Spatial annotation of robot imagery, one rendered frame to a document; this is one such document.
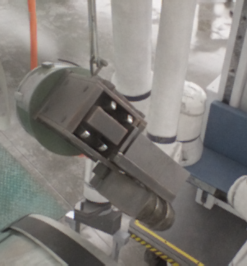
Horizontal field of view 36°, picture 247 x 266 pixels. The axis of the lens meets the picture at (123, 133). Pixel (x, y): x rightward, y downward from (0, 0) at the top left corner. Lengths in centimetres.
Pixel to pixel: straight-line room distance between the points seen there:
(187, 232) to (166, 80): 92
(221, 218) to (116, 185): 133
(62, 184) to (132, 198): 183
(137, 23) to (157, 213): 62
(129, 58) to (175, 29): 25
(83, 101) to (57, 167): 199
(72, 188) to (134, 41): 135
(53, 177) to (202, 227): 102
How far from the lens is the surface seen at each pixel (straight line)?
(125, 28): 112
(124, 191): 54
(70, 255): 54
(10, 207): 231
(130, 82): 126
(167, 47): 99
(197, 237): 176
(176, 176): 55
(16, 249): 63
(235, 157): 152
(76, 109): 48
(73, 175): 240
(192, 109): 131
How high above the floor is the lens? 178
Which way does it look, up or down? 42 degrees down
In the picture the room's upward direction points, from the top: straight up
